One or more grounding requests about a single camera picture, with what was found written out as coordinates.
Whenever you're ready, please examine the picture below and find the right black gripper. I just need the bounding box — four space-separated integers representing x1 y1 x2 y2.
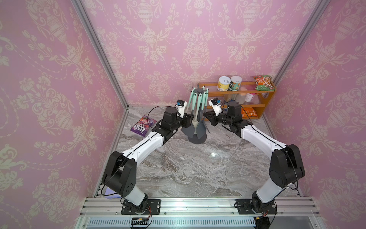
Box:
204 109 234 127

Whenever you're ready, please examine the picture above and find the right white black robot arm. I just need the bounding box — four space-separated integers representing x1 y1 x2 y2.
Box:
204 98 305 214

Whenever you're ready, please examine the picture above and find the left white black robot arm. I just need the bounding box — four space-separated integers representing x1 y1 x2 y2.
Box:
102 106 194 212

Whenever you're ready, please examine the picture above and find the grey utensil rack stand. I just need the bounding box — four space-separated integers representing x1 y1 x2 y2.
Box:
188 86 209 145

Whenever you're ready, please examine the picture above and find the white plastic bottle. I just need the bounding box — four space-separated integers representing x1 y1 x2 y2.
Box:
235 92 246 105

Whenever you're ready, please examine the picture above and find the orange snack packet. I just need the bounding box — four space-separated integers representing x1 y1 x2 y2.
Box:
242 107 258 119

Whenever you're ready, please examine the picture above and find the yellow tin can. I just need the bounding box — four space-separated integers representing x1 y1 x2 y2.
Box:
217 76 231 92

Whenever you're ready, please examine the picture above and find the white pink bottle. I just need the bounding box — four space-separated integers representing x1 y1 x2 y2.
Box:
245 93 255 103

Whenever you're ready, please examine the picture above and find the wooden orange shelf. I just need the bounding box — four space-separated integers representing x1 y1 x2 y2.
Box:
199 81 277 119

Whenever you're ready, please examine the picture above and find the green tin can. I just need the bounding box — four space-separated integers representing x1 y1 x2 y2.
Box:
229 75 242 91

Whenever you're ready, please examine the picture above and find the purple candy bag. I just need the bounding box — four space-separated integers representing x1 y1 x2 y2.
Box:
130 115 157 137

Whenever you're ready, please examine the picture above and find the red green snack packet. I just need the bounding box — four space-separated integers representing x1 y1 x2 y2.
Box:
254 75 275 91

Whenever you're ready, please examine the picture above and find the purple tissue packet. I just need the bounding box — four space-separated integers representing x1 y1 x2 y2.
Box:
104 188 121 199

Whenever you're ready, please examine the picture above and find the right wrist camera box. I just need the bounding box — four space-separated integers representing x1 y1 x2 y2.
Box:
208 98 222 116

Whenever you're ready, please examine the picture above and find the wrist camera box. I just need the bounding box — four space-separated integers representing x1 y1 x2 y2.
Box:
175 99 187 118
208 98 222 116

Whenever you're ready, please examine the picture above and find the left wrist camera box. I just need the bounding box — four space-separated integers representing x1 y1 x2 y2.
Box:
175 99 187 118

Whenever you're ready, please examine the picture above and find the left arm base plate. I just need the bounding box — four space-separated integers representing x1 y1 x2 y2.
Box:
121 198 161 215

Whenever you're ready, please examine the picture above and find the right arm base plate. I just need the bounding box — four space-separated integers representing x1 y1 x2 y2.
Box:
234 198 277 215

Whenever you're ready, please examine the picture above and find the aluminium front rail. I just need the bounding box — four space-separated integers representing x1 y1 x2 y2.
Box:
75 197 326 229

